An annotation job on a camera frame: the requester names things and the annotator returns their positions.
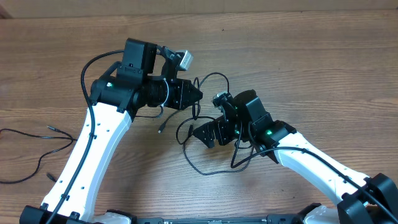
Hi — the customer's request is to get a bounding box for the thin black audio cable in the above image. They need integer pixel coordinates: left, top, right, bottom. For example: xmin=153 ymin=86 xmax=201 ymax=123
xmin=0 ymin=125 xmax=78 ymax=185

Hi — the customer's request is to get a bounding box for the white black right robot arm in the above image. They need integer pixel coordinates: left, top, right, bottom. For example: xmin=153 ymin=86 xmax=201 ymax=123
xmin=192 ymin=90 xmax=397 ymax=223

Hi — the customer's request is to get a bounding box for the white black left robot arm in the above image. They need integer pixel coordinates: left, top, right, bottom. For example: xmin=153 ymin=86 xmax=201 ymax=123
xmin=19 ymin=39 xmax=203 ymax=224

